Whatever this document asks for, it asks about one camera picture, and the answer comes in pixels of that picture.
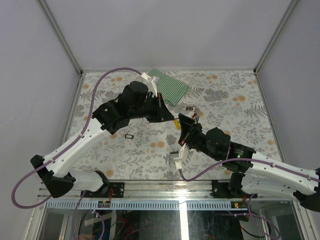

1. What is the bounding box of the aluminium mounting rail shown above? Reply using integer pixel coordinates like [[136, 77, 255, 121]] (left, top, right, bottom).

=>
[[37, 178, 308, 201]]

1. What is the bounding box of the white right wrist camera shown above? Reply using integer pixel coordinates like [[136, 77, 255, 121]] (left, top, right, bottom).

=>
[[169, 144, 189, 170]]

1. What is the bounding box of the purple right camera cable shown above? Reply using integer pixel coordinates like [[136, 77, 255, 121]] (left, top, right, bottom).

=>
[[178, 157, 320, 182]]

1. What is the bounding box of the large silver keyring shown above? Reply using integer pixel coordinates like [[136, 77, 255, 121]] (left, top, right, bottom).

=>
[[179, 105, 201, 122]]

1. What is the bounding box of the white slotted cable duct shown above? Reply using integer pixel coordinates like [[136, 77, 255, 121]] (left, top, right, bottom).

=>
[[45, 199, 247, 211]]

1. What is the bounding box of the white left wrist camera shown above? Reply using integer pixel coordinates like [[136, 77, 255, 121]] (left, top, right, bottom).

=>
[[140, 72, 161, 96]]

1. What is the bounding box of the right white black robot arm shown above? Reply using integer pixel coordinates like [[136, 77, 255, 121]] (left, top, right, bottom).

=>
[[178, 113, 320, 212]]

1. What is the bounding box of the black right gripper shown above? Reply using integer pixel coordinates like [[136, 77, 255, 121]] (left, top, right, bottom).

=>
[[177, 113, 221, 161]]

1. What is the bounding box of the yellow key tag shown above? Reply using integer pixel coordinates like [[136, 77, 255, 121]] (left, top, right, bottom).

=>
[[173, 119, 181, 130]]

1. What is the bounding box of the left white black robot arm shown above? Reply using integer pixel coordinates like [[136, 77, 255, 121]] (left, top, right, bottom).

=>
[[30, 81, 174, 198]]

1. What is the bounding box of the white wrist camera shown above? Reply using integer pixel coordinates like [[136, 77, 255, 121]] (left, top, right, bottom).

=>
[[140, 72, 161, 96], [169, 144, 189, 170]]

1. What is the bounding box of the green white striped cloth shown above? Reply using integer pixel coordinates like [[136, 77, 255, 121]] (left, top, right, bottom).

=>
[[148, 68, 190, 107]]

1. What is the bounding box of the floral patterned table mat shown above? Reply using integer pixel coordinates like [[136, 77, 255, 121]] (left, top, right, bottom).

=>
[[69, 70, 281, 180]]

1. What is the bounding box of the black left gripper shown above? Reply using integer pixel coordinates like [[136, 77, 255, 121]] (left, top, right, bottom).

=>
[[129, 92, 174, 122]]

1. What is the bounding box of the black tag with white label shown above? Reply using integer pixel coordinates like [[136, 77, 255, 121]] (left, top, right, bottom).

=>
[[124, 134, 135, 140]]

